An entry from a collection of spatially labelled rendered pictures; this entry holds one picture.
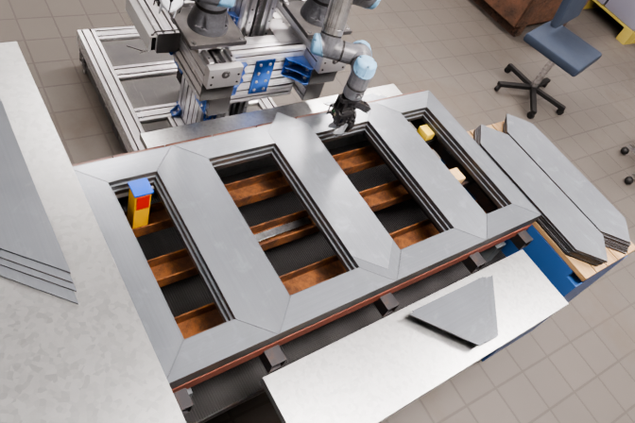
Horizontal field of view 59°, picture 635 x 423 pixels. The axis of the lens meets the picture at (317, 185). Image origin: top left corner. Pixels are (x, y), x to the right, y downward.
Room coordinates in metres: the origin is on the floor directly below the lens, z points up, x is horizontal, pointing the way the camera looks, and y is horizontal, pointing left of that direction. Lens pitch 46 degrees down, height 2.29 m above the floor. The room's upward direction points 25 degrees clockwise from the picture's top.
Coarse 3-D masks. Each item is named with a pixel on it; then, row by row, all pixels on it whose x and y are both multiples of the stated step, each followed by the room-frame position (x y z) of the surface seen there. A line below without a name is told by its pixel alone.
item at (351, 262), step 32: (352, 128) 1.75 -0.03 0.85; (224, 160) 1.31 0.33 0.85; (160, 192) 1.08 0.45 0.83; (416, 192) 1.59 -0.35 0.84; (128, 224) 0.91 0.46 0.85; (320, 224) 1.24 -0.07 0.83; (448, 224) 1.48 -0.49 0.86; (192, 256) 0.92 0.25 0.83; (384, 288) 1.10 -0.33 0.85; (224, 320) 0.78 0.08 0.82; (320, 320) 0.91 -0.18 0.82
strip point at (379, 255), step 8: (392, 240) 1.28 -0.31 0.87; (368, 248) 1.20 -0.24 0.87; (376, 248) 1.22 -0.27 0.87; (384, 248) 1.23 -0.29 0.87; (352, 256) 1.15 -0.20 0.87; (360, 256) 1.16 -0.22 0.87; (368, 256) 1.17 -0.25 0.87; (376, 256) 1.19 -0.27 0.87; (384, 256) 1.20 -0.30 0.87; (376, 264) 1.16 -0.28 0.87; (384, 264) 1.17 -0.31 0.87
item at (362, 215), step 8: (352, 208) 1.34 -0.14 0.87; (360, 208) 1.36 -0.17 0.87; (368, 208) 1.37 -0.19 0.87; (328, 216) 1.26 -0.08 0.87; (336, 216) 1.27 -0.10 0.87; (344, 216) 1.29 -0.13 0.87; (352, 216) 1.30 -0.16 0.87; (360, 216) 1.32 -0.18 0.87; (368, 216) 1.33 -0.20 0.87; (336, 224) 1.24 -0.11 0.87; (344, 224) 1.26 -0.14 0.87; (352, 224) 1.27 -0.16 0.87; (360, 224) 1.29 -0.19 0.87; (368, 224) 1.30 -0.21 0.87; (336, 232) 1.21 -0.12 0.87; (344, 232) 1.22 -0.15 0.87
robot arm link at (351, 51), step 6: (348, 42) 1.73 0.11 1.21; (354, 42) 1.77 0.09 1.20; (360, 42) 1.77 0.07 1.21; (366, 42) 1.78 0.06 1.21; (348, 48) 1.71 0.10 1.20; (354, 48) 1.72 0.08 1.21; (360, 48) 1.73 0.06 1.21; (366, 48) 1.75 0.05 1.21; (348, 54) 1.70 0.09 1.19; (354, 54) 1.70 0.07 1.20; (360, 54) 1.70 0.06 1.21; (366, 54) 1.71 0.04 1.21; (342, 60) 1.69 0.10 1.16; (348, 60) 1.69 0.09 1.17
